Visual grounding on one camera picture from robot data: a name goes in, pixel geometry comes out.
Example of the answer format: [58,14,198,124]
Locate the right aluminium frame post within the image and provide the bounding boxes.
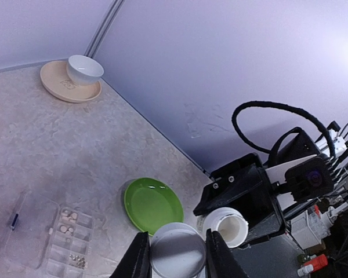
[84,0,125,58]

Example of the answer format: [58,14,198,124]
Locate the small white pill bottle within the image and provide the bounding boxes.
[197,207,249,248]

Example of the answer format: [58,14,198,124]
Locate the round wooden plate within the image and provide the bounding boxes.
[39,61,102,103]

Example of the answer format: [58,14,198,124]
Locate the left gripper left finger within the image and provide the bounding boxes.
[110,232,151,278]

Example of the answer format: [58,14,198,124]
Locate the white bottle cap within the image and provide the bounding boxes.
[150,222,206,277]

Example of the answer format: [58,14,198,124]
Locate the pile of beige pills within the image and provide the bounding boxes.
[59,209,78,236]

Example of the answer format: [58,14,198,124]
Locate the red capped bottle background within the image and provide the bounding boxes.
[297,254,328,277]

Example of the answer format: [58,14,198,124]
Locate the clear plastic pill organizer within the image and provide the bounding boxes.
[0,190,106,277]

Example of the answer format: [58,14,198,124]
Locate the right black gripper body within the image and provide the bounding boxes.
[193,153,286,247]

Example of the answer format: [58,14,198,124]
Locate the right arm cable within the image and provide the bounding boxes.
[231,100,337,159]

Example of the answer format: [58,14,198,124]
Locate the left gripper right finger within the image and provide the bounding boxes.
[206,229,249,278]

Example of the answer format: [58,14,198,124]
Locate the small brown round pills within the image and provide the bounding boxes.
[68,254,86,269]

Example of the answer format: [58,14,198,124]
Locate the green plate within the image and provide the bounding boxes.
[124,177,184,236]

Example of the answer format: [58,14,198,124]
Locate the white bowl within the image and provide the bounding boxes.
[66,54,104,86]

